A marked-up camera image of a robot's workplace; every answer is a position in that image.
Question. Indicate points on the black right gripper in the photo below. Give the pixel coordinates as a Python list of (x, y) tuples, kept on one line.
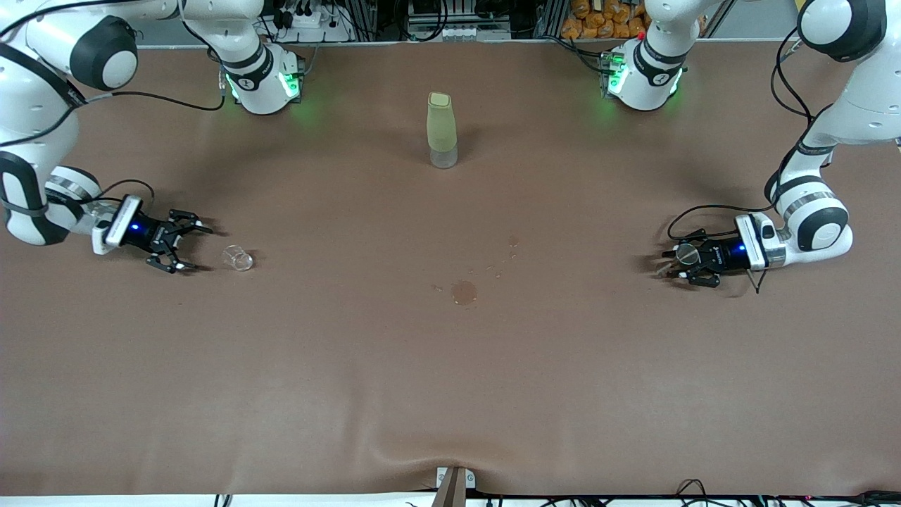
[(149, 232)]

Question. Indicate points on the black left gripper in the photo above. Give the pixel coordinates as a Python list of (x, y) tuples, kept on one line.
[(720, 255)]

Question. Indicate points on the small steel shaker cup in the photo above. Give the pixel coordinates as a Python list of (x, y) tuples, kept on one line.
[(688, 253)]

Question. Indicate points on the clear glass measuring cup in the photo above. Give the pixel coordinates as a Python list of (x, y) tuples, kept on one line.
[(239, 259)]

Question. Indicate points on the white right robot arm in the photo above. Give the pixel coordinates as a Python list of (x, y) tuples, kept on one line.
[(28, 105)]

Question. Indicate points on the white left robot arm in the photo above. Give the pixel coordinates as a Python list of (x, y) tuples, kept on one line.
[(845, 120)]

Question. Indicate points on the dark liquid spill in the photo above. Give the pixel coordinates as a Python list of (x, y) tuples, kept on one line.
[(464, 293)]

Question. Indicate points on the white power strip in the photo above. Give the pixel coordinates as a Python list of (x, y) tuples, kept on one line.
[(317, 28)]

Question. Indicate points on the orange snack bags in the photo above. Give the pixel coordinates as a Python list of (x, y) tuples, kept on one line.
[(598, 21)]

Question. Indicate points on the brown table cover mat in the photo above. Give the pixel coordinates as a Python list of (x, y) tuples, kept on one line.
[(450, 387)]

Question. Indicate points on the frosted olive bottle clear base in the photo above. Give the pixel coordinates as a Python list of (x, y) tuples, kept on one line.
[(441, 127)]

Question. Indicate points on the metal table edge bracket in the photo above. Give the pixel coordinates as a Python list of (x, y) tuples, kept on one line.
[(454, 489)]

